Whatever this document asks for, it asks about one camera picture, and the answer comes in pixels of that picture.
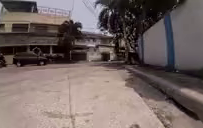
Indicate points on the dark parked car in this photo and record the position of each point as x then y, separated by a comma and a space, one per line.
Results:
29, 58

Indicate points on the beige multi-storey building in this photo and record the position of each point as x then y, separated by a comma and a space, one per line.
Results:
25, 30

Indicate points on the dark leafy tree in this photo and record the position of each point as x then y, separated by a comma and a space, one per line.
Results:
68, 35

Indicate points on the low white building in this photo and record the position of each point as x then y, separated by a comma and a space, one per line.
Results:
92, 46

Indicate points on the person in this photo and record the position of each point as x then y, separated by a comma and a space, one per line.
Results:
2, 60

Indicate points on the grey gravel strip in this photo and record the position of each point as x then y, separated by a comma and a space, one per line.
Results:
155, 103

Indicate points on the pale concrete road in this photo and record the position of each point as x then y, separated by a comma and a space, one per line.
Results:
89, 96

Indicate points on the raised concrete kerb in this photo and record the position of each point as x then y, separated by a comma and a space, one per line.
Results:
175, 89

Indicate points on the white wall with blue posts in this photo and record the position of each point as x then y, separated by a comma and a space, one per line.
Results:
189, 40

